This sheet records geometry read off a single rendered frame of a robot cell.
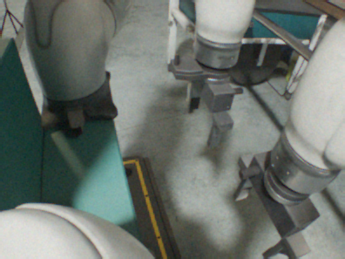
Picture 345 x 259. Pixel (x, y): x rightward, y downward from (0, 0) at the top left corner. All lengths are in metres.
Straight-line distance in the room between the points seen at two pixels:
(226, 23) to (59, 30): 0.28
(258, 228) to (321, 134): 1.05
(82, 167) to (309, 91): 0.39
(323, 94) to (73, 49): 0.39
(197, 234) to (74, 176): 0.81
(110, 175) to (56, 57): 0.23
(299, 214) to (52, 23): 0.48
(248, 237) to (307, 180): 0.95
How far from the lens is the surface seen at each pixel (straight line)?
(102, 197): 0.43
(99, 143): 0.50
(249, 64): 1.86
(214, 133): 0.55
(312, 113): 0.24
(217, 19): 0.43
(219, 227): 1.21
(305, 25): 1.70
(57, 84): 0.50
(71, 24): 0.45
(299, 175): 0.30
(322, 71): 0.23
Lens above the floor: 1.09
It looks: 46 degrees down
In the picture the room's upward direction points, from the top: 5 degrees clockwise
